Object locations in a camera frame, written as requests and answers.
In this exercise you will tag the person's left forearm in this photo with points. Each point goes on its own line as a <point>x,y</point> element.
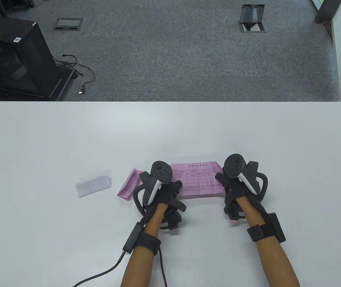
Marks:
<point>140,263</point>

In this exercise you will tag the black equipment cabinet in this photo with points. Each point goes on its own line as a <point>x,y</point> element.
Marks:
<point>24,59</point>

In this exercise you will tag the black white left hand controller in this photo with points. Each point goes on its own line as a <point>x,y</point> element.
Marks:
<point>162,172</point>

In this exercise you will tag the closed grey floor box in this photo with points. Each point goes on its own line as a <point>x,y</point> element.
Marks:
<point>68,23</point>

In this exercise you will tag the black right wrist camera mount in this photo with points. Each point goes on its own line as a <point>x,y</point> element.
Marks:
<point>233,213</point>

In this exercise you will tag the person's right hand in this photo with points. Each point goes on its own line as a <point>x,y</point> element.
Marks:
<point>230,189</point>

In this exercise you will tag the pink paper invoice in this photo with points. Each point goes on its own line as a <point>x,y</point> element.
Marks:
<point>197,179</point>
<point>128,186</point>

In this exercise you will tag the open grey floor box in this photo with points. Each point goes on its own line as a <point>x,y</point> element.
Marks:
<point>251,13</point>

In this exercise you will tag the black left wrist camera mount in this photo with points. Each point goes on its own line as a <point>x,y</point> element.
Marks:
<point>172,221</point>

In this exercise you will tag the black white hand controller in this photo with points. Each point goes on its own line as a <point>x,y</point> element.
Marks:
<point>162,172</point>
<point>233,164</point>

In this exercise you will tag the black caster wheel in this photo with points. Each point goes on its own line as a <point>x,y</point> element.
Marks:
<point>30,3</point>

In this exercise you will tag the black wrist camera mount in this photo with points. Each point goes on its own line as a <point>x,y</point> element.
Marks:
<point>172,221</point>
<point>233,213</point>

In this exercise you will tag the white paper invoice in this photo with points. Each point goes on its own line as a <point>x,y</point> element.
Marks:
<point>93,184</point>

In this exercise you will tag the person's right forearm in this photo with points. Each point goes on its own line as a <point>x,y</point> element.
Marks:
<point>273,263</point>

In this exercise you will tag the person's left hand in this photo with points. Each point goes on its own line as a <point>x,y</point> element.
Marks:
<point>167,192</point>

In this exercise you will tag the dark grey post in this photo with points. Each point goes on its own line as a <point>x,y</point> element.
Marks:
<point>327,12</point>

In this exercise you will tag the black white right hand controller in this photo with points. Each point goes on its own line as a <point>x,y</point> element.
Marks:
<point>233,164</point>

